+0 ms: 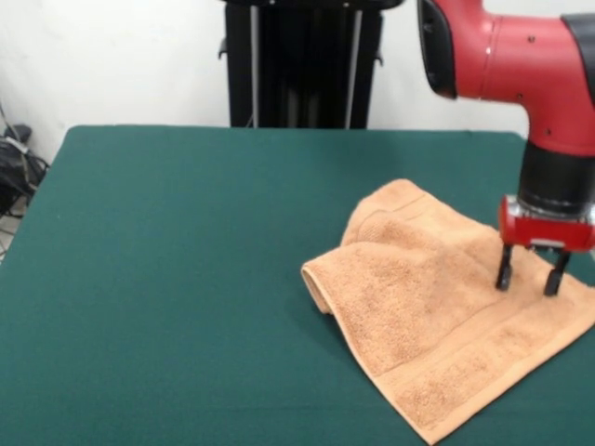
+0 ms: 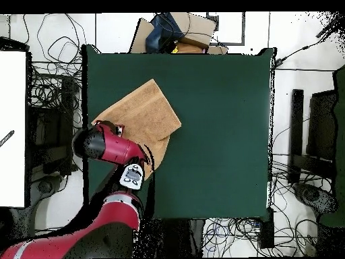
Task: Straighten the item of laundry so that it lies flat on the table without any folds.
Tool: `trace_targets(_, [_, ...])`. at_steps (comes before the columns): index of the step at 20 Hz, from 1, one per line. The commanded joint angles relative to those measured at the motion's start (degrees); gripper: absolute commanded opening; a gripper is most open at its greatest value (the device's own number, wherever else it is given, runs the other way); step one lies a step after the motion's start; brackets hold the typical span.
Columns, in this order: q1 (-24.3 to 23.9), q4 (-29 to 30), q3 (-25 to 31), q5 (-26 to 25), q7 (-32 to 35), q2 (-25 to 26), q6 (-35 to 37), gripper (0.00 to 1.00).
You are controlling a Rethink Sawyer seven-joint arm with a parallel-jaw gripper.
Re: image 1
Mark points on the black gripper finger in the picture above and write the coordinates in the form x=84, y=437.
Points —
x=555, y=276
x=504, y=269

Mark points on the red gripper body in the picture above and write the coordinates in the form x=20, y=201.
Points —
x=544, y=232

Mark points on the orange terry towel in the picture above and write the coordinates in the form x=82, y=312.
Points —
x=418, y=302

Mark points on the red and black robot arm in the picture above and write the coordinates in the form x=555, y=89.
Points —
x=511, y=56

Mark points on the dark green table cloth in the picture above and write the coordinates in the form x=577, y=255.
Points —
x=139, y=279

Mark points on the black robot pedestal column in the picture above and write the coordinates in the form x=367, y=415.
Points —
x=302, y=69

